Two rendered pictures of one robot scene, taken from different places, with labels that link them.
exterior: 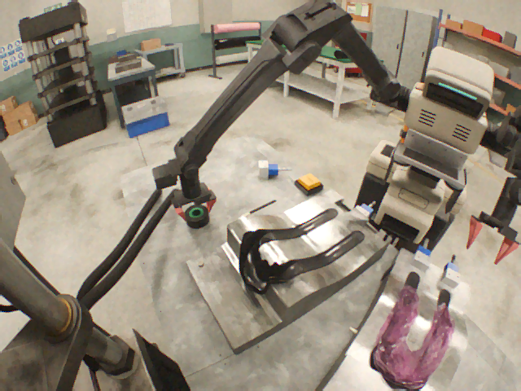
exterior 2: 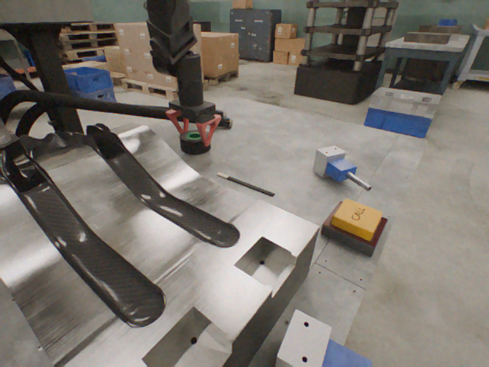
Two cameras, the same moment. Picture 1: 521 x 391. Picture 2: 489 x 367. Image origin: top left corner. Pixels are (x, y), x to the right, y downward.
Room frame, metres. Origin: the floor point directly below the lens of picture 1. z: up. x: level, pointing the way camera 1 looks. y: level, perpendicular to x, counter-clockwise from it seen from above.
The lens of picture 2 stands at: (0.44, -0.42, 1.11)
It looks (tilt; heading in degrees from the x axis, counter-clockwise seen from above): 33 degrees down; 71
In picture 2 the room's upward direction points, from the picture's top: straight up
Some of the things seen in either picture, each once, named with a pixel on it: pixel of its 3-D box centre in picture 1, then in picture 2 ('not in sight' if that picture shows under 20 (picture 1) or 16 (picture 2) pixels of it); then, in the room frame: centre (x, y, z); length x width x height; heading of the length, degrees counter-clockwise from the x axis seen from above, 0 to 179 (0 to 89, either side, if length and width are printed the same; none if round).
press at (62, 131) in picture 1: (67, 70); (355, 16); (3.58, 3.23, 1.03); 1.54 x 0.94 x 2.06; 32
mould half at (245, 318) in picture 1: (295, 254); (110, 210); (0.37, -0.09, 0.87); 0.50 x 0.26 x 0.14; 122
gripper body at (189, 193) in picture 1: (190, 187); (191, 95); (0.55, 0.20, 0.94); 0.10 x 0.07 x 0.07; 121
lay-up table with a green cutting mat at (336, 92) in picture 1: (306, 67); not in sight; (4.55, -0.81, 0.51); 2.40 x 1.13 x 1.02; 36
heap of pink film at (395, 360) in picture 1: (420, 330); not in sight; (0.12, -0.35, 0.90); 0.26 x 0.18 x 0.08; 139
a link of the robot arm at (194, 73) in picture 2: (186, 171); (186, 67); (0.55, 0.21, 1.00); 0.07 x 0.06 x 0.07; 118
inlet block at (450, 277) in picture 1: (451, 269); not in sight; (0.29, -0.57, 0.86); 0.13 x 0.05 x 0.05; 139
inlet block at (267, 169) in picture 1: (275, 169); (344, 172); (0.81, -0.06, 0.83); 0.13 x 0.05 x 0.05; 94
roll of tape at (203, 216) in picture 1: (197, 216); (195, 141); (0.55, 0.21, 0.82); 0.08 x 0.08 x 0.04
